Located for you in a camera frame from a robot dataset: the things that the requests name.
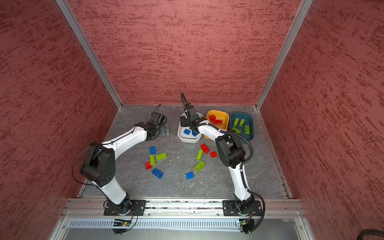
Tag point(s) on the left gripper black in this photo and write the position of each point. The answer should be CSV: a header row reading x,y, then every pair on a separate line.
x,y
163,132

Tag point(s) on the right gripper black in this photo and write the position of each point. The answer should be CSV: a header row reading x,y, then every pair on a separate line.
x,y
183,121

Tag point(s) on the blue lego cube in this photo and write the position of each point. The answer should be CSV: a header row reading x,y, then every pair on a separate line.
x,y
187,131

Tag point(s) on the red square lego brick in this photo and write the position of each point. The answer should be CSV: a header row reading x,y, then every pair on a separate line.
x,y
212,118

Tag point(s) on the green lego brick long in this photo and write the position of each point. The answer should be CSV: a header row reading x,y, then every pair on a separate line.
x,y
161,156

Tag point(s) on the narrow green lego brick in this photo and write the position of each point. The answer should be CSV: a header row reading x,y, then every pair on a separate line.
x,y
152,160

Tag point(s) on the red lego brick studded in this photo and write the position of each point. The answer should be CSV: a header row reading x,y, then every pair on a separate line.
x,y
205,148

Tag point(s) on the small red lego brick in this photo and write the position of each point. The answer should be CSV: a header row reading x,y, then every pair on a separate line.
x,y
148,165

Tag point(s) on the small red lego cube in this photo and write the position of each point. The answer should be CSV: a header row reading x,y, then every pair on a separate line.
x,y
213,154

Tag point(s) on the large blue lego brick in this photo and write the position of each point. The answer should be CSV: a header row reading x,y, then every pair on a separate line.
x,y
158,173

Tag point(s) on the blue square lego brick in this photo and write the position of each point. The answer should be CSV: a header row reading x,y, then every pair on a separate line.
x,y
190,175

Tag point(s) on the green lego brick end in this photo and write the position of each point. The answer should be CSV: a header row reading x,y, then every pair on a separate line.
x,y
247,129

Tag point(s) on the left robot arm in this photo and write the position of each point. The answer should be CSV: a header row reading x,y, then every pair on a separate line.
x,y
99,164

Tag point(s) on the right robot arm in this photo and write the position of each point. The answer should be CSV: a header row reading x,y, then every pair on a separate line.
x,y
231,153

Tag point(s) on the white plastic bin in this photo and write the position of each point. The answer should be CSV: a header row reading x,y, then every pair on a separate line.
x,y
185,134

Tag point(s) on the yellow plastic bin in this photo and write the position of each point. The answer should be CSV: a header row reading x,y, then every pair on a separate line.
x,y
218,118

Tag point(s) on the teal plastic bin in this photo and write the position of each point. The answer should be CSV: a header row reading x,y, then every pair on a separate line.
x,y
248,121

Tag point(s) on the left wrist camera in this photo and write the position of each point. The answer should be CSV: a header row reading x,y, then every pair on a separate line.
x,y
157,119

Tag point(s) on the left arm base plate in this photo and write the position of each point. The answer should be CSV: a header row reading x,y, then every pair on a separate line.
x,y
125,209

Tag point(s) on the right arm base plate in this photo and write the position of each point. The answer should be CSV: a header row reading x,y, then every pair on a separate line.
x,y
236,208

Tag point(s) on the aluminium front rail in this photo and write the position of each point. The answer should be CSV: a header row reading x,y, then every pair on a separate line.
x,y
179,208

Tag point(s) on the left corner aluminium post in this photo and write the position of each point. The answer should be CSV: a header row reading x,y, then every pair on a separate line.
x,y
81,36

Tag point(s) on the corner aluminium post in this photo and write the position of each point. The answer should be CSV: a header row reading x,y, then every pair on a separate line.
x,y
290,37
81,36

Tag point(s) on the right corner aluminium post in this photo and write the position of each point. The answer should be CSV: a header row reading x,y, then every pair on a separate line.
x,y
290,37

